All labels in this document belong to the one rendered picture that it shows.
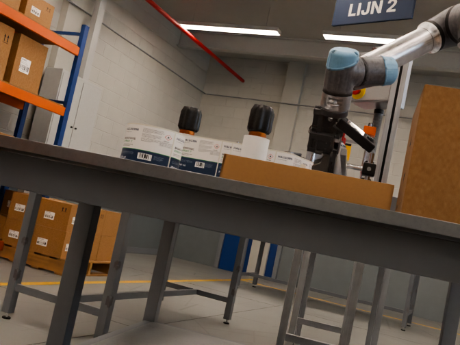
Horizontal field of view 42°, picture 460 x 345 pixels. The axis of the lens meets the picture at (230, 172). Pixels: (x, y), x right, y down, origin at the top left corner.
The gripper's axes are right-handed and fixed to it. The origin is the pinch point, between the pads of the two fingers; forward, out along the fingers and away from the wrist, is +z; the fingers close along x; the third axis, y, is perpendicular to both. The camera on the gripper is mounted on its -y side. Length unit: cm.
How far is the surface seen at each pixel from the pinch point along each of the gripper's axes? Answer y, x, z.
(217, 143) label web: 46, -52, 17
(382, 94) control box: -9, -58, -10
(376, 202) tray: -11, 68, -28
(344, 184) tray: -5, 67, -30
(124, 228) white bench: 105, -101, 94
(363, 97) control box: -3, -62, -7
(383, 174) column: -14.9, -43.2, 13.3
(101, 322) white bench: 106, -76, 136
